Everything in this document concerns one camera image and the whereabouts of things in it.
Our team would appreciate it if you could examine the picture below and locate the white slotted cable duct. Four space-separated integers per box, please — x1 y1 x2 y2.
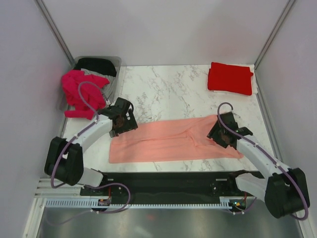
45 197 246 209

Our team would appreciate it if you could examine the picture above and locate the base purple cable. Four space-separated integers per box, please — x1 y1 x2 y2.
229 195 257 216
46 182 132 226

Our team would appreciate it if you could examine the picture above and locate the magenta t shirt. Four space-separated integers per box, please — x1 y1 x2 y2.
61 70 109 120

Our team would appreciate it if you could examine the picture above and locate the aluminium frame post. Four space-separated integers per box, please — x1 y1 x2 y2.
34 0 75 69
254 0 297 70

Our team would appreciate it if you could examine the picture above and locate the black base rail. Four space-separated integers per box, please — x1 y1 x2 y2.
80 172 251 203

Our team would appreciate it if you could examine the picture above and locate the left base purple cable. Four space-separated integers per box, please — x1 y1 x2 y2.
46 182 132 226

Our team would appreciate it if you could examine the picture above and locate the black t shirt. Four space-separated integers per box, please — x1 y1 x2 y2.
73 58 117 77

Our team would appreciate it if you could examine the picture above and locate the right aluminium frame post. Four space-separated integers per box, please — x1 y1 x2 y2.
254 0 297 70

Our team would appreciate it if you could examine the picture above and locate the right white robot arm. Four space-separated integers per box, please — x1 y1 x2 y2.
207 112 310 221

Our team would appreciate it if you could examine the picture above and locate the grey plastic bin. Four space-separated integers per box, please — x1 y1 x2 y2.
59 56 122 112

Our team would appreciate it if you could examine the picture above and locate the salmon pink t shirt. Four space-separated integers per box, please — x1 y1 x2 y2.
109 115 243 164

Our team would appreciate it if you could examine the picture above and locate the left aluminium frame post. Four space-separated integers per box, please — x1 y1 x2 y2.
34 0 75 69

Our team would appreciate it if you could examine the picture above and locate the folded red t shirt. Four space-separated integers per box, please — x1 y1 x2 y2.
207 61 255 96

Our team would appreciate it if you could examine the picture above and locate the grey t shirt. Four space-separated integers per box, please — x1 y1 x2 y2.
81 68 116 103

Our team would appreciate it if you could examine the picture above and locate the folded white t shirt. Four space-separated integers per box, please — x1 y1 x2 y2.
212 63 260 96

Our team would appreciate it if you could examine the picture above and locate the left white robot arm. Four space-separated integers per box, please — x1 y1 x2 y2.
44 97 138 195

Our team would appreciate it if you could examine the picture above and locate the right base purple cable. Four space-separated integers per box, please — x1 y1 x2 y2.
229 195 257 216

